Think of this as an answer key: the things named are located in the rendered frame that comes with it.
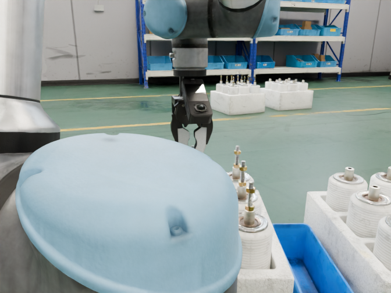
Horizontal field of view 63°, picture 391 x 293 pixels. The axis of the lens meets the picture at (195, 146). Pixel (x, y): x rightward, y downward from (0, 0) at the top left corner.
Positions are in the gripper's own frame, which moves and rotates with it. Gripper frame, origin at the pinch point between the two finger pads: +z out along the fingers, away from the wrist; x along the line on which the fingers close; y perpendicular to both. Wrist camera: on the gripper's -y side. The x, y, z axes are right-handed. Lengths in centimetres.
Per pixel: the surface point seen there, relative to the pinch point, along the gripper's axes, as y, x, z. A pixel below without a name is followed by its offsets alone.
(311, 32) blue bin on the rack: 470, -299, -51
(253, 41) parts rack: 455, -189, -36
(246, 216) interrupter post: -14.0, -8.4, 7.5
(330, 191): 3.0, -38.5, 12.6
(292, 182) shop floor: 56, -57, 34
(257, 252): -18.0, -9.3, 13.1
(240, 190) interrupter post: -2.5, -10.8, 7.3
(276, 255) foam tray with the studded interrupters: -15.3, -14.6, 16.4
